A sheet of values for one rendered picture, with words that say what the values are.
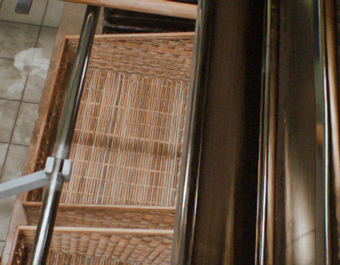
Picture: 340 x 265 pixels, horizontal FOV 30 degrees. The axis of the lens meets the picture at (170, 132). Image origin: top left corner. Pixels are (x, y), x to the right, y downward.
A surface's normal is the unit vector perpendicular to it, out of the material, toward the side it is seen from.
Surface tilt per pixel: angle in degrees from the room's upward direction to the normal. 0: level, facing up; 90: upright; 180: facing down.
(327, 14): 20
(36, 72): 0
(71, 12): 0
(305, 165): 70
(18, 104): 0
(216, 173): 8
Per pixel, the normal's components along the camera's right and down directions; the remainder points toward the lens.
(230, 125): 0.23, -0.48
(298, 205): -0.90, -0.30
